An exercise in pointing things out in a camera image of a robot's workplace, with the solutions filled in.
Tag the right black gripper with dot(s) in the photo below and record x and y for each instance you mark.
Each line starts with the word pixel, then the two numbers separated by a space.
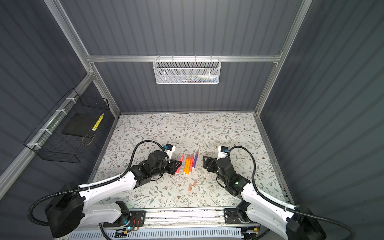
pixel 213 161

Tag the pink marker pen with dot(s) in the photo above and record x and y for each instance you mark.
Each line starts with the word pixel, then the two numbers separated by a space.
pixel 192 158
pixel 180 164

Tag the orange marker pen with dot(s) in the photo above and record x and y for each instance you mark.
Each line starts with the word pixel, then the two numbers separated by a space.
pixel 189 162
pixel 185 165

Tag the black wire basket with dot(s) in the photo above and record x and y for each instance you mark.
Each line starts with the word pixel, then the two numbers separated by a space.
pixel 67 135

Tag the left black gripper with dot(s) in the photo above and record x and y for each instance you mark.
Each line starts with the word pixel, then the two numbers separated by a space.
pixel 173 167

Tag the black pad in basket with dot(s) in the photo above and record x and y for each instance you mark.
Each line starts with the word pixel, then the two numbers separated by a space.
pixel 80 126

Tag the purple marker pen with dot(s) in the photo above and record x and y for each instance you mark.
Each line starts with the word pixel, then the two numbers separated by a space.
pixel 195 159

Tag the items in white basket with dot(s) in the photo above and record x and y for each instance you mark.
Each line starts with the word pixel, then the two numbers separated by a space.
pixel 200 79

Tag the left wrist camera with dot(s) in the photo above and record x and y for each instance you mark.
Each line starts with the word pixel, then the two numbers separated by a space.
pixel 169 150

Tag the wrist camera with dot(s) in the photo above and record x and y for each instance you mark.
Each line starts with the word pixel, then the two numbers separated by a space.
pixel 223 152
pixel 169 150

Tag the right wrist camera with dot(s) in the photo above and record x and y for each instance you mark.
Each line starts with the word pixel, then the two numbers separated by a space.
pixel 223 152

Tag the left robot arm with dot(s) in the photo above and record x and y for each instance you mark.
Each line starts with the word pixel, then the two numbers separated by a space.
pixel 67 212

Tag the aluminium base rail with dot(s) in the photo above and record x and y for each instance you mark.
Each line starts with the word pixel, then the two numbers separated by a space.
pixel 180 217

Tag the white wire mesh basket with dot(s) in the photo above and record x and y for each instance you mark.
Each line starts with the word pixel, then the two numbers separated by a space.
pixel 166 73

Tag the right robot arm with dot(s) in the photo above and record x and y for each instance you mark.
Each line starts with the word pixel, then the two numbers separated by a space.
pixel 256 206

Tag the yellow marker in basket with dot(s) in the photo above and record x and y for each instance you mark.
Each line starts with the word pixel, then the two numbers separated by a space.
pixel 97 123

